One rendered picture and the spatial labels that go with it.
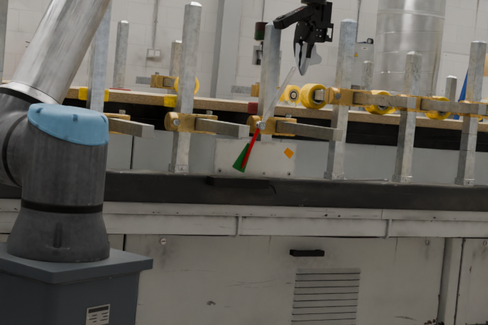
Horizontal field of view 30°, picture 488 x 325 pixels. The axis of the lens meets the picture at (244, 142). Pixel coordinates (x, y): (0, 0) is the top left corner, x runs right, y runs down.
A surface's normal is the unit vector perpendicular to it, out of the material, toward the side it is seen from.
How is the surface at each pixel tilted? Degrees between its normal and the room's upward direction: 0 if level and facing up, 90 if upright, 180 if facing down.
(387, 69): 90
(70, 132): 86
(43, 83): 78
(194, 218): 90
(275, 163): 90
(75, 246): 70
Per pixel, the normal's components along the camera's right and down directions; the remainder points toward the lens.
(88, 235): 0.71, -0.25
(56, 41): 0.18, -0.23
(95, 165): 0.84, 0.11
